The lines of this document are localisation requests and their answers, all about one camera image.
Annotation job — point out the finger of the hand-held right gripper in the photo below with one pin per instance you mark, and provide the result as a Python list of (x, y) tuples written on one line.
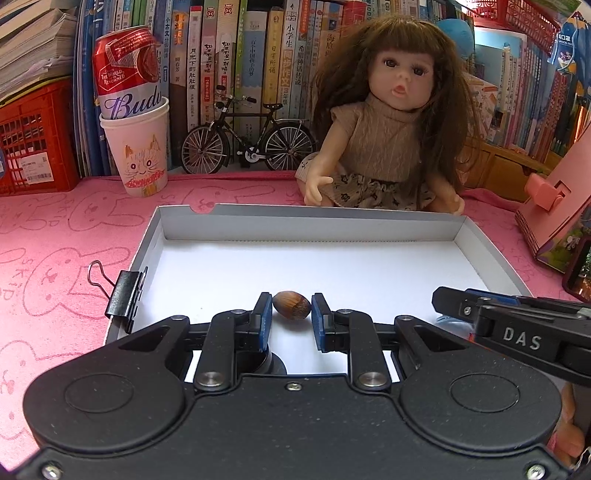
[(498, 297), (457, 304)]

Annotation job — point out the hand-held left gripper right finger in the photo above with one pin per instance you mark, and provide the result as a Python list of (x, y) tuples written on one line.
[(318, 323)]

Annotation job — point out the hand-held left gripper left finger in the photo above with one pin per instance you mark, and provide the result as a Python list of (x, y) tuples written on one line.
[(264, 323)]

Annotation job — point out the brown hazelnut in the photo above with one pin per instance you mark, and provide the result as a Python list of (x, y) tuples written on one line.
[(291, 305)]

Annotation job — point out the black round lid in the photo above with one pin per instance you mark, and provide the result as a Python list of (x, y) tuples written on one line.
[(274, 364)]

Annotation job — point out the white cardboard box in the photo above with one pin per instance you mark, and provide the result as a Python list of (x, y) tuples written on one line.
[(300, 263)]

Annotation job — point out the person's right hand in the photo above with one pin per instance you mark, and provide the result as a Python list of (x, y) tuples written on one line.
[(569, 438)]

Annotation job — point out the black smartphone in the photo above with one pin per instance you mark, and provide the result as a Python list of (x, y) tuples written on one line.
[(579, 277)]

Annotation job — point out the pink triangular miniature house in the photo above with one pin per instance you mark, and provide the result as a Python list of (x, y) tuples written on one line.
[(563, 207)]

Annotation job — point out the pink phone holder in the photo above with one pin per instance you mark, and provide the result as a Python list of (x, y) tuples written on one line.
[(545, 194)]

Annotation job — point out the small black binder clip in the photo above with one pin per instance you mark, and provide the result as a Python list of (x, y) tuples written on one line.
[(124, 295)]

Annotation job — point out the black miniature bicycle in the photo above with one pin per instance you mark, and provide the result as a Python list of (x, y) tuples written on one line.
[(251, 152)]

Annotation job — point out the long-haired baby doll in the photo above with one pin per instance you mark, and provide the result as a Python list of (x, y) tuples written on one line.
[(383, 138)]

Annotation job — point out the colourful printed carton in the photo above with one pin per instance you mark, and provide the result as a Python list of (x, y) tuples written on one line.
[(485, 110)]

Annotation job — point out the white paper cup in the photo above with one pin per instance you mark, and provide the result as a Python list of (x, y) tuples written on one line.
[(138, 152)]

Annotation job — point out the pink rabbit print towel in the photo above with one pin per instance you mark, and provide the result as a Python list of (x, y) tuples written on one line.
[(55, 240)]

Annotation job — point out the round blue plush toy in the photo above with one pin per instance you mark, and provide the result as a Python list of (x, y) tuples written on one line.
[(457, 37)]

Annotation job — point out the row of upright books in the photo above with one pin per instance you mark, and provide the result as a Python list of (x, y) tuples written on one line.
[(272, 55)]

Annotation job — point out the small red plastic basket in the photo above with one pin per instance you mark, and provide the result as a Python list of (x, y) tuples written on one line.
[(517, 23)]

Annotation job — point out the red beer can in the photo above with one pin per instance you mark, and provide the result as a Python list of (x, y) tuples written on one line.
[(127, 69)]

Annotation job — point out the red plastic crate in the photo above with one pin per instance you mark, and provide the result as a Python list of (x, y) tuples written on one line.
[(37, 138)]

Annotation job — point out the stack of flat books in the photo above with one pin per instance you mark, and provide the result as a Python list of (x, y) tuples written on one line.
[(32, 46)]

